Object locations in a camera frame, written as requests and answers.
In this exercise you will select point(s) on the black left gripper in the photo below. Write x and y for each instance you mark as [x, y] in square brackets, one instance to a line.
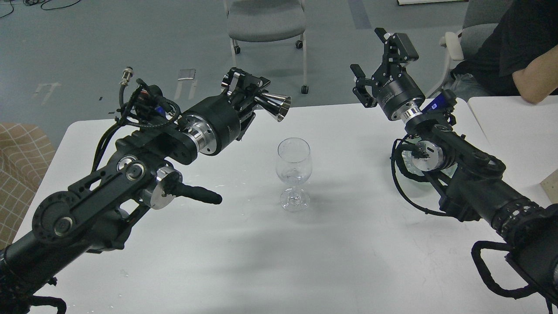
[214, 123]

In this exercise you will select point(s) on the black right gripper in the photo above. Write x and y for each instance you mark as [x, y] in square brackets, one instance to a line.
[398, 52]

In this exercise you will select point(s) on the steel double jigger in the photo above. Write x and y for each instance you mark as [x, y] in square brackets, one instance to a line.
[276, 105]

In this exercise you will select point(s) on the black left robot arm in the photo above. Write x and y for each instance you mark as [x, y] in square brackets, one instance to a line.
[131, 174]

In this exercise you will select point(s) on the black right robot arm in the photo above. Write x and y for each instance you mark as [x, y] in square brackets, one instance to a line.
[468, 180]

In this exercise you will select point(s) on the person forearm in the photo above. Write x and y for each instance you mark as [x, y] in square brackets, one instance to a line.
[538, 80]

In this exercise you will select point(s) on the clear wine glass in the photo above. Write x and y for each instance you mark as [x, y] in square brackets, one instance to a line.
[294, 167]

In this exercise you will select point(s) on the silver floor plate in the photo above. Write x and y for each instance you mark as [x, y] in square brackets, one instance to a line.
[186, 74]

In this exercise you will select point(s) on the grey office chair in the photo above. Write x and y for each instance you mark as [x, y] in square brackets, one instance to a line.
[267, 21]

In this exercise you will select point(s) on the green bowl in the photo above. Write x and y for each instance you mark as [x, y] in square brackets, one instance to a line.
[417, 159]

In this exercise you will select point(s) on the grey white armchair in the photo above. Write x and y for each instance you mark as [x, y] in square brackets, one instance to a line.
[482, 17]

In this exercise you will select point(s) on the person black shirt torso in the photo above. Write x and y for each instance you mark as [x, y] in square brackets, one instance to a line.
[527, 30]

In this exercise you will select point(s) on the beige checkered chair cushion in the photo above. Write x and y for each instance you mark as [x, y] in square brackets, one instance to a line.
[25, 156]

